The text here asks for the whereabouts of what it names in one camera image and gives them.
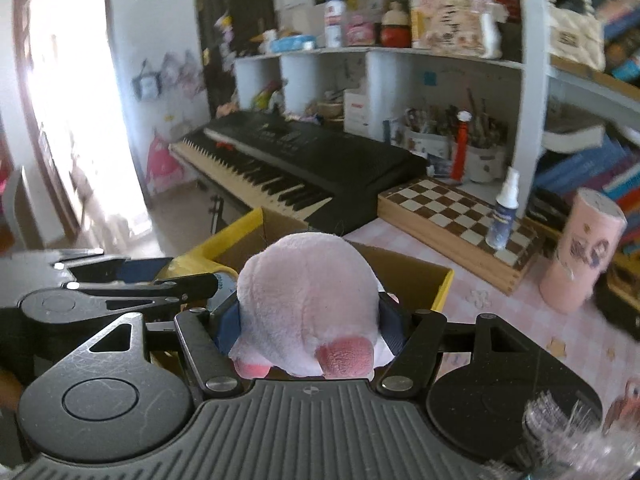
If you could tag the shelf of stacked books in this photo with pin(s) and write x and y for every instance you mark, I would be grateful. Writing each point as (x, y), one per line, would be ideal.
(622, 40)

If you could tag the white lotion bottle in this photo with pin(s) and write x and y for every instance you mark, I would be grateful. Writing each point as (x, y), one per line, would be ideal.
(335, 20)

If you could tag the red tube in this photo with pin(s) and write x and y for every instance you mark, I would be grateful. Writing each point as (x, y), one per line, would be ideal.
(460, 150)

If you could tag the row of leaning books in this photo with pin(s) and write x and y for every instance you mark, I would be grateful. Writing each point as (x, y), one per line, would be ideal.
(590, 170)

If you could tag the yellow cardboard box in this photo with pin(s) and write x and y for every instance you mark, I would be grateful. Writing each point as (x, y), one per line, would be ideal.
(420, 285)

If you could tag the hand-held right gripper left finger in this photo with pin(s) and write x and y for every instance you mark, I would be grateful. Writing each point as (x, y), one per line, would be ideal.
(227, 327)

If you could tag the white pen cup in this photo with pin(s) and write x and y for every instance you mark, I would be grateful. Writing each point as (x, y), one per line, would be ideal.
(485, 165)
(427, 142)

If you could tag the wooden chessboard box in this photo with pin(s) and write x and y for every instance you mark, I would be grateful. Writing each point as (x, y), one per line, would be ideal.
(440, 220)

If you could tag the white box red label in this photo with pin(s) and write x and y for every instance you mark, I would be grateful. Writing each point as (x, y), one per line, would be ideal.
(356, 112)

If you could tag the small pink box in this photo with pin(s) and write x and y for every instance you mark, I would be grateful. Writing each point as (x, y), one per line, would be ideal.
(361, 32)

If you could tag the pink cylinder container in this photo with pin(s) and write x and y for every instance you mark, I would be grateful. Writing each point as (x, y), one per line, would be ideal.
(580, 255)

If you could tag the white quilted handbag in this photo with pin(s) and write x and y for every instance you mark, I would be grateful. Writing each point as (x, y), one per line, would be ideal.
(575, 35)

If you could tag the pink floral ornament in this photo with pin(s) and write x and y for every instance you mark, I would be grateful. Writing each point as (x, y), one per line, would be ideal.
(457, 15)

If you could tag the blue tissue pack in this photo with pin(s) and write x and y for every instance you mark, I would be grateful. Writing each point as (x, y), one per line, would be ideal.
(292, 44)

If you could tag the white open book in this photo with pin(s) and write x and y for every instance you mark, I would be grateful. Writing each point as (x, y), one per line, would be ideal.
(575, 140)

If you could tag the yellow white bottle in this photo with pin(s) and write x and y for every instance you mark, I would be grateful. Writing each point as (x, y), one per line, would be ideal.
(416, 22)

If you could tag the white bookshelf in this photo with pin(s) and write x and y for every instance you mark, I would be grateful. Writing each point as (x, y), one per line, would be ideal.
(530, 100)

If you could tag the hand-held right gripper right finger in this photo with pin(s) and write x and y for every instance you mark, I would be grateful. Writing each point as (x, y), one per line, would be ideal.
(395, 325)

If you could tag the person's left forearm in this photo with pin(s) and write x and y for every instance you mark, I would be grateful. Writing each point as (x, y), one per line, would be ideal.
(10, 390)

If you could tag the black keyboard stand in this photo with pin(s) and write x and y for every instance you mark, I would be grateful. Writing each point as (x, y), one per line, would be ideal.
(216, 210)

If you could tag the desktop with pink checked tablecloth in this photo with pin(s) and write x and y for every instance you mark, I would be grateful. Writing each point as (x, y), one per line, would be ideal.
(500, 320)

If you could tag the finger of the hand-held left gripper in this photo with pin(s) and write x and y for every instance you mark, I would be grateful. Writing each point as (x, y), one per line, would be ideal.
(142, 269)
(190, 285)

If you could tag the black electronic keyboard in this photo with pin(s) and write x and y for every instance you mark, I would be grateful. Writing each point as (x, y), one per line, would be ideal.
(325, 160)

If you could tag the red round doll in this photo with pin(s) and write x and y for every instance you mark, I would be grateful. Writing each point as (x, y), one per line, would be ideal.
(395, 30)

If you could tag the pink plush toy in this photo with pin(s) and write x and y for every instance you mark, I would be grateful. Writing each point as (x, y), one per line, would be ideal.
(305, 300)

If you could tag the black case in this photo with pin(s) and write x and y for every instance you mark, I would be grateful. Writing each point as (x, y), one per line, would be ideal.
(622, 295)

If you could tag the dark wooden door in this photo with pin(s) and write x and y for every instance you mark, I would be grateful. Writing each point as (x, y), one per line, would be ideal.
(235, 20)

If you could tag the white spray bottle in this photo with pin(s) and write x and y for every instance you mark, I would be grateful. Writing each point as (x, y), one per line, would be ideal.
(502, 220)

